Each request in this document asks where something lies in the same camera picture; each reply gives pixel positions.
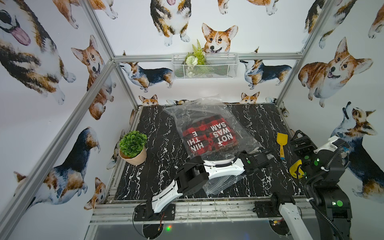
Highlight white wire wall basket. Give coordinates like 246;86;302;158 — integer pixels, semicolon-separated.
172;54;240;79

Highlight yellow plastic spatula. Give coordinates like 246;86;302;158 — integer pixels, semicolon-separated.
277;133;288;160

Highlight artificial fern with white flower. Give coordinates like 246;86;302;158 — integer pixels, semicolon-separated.
183;40;208;78

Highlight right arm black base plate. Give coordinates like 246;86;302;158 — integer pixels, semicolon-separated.
253;200;282;218

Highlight red black plaid shirt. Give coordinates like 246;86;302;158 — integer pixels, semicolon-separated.
182;115;239;156

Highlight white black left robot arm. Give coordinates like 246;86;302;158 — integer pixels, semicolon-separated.
146;148;274;217

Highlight aluminium front rail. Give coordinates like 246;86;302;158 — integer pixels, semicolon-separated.
89;197;319;226

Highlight clear plastic vacuum bag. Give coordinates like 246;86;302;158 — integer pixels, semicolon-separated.
165;99;269;195

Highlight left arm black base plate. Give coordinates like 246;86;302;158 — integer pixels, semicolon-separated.
133;204;176;222

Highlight green plant in beige pot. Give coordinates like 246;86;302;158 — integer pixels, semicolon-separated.
119;131;148;166

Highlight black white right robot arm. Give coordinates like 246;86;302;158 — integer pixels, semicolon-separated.
289;130;352;240

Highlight aluminium frame post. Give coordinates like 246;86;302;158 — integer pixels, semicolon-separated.
276;1;336;107

